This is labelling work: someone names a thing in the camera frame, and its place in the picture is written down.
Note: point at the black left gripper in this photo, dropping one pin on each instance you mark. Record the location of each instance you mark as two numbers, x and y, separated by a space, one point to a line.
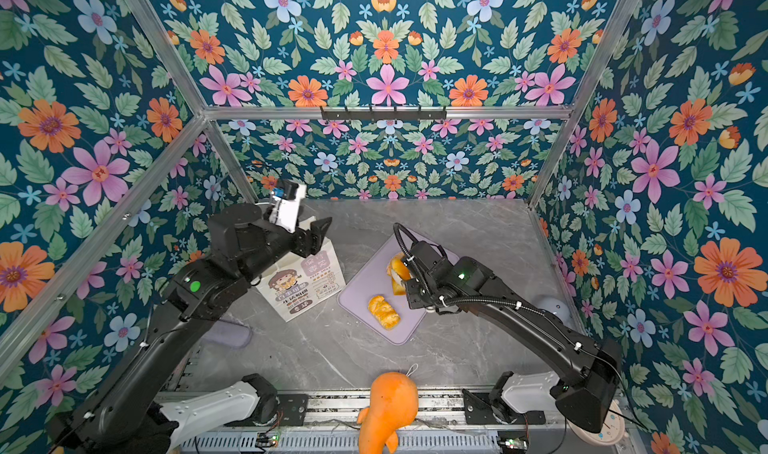
311 239

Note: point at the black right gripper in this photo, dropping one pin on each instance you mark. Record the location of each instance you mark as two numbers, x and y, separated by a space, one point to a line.
414 303

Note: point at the striped round fake bread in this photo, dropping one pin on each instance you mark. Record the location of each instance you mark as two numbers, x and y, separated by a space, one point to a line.
397 270

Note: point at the white printed paper bag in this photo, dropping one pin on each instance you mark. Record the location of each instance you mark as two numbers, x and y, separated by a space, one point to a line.
294 285

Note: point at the twisted glazed fake bread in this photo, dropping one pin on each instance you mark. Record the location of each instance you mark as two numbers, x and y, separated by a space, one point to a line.
383 312

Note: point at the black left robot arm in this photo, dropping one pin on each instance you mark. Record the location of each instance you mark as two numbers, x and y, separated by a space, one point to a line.
122 416

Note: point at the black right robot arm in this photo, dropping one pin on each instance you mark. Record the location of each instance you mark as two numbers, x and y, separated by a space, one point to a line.
588 372

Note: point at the lilac plastic tray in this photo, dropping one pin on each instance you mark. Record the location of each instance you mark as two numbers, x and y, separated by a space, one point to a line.
372 280

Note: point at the orange plush whale toy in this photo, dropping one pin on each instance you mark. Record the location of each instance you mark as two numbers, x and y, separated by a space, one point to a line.
393 404

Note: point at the lilac oval pad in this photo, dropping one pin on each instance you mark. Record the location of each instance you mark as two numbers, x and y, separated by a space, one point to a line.
228 334

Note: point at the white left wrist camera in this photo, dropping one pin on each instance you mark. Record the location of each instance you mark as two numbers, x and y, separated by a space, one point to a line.
285 203

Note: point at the black hook rail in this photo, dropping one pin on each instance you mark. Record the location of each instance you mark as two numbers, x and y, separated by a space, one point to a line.
375 114

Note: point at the white round wall clock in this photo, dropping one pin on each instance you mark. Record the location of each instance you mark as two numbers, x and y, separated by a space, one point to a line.
612 432

